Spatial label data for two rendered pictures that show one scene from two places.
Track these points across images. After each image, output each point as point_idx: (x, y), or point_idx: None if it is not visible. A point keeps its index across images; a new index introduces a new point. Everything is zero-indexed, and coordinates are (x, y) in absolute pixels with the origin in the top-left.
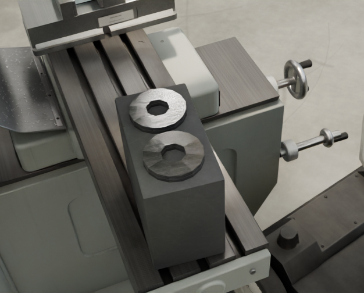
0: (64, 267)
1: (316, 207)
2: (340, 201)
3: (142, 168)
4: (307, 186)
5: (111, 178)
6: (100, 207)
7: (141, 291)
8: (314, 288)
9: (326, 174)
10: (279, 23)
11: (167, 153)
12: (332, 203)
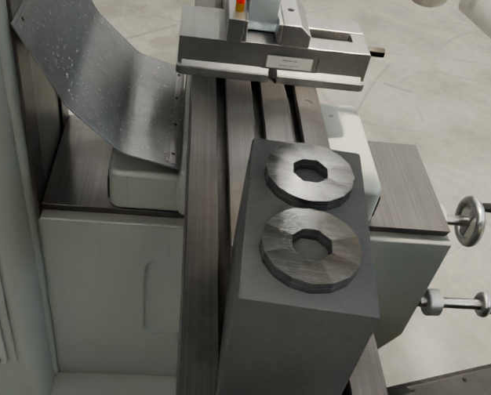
0: (117, 334)
1: (448, 388)
2: (481, 393)
3: (254, 249)
4: (425, 349)
5: (207, 249)
6: None
7: None
8: None
9: (451, 343)
10: (450, 161)
11: (300, 241)
12: (471, 392)
